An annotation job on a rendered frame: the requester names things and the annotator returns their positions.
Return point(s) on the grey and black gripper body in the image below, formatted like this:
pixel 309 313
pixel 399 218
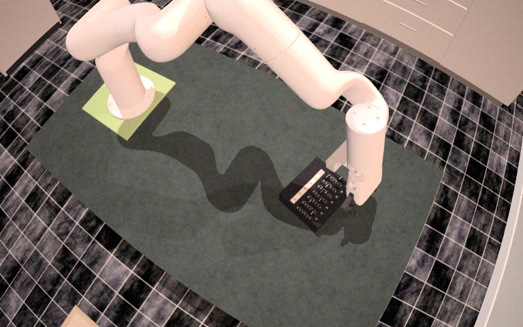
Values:
pixel 362 188

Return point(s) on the black lighting desk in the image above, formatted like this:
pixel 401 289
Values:
pixel 314 195

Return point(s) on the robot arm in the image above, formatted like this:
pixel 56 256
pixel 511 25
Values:
pixel 264 28

